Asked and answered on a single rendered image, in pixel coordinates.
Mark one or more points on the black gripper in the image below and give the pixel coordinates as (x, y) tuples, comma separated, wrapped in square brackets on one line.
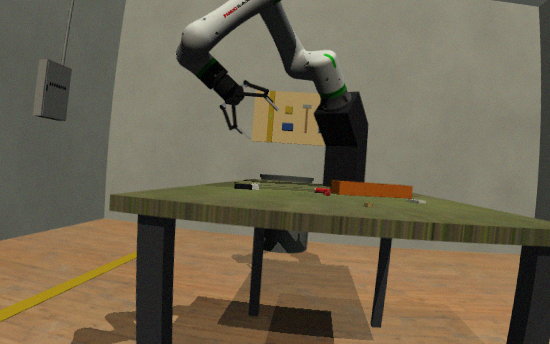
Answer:
[(223, 89)]

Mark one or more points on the orange three-compartment bin rack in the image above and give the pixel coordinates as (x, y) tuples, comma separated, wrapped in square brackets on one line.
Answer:
[(370, 189)]

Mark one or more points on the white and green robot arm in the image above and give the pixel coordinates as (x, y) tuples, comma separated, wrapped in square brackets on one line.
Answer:
[(201, 36)]

